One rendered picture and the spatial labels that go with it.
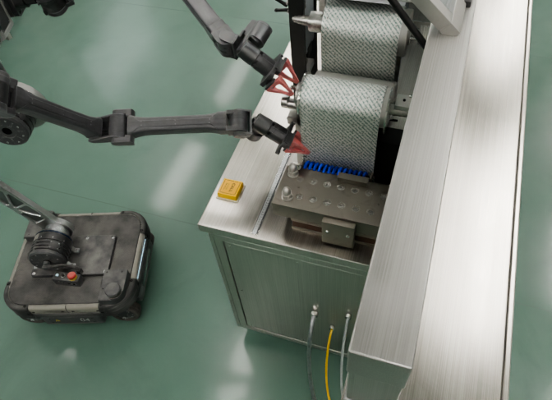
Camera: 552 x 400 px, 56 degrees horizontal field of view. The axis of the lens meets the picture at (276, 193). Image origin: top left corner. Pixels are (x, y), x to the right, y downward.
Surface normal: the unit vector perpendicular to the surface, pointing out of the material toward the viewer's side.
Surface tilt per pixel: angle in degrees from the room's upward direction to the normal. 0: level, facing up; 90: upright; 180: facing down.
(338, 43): 92
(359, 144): 90
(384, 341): 0
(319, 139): 90
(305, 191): 0
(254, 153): 0
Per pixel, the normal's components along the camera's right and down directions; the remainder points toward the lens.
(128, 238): -0.07, -0.62
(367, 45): -0.31, 0.78
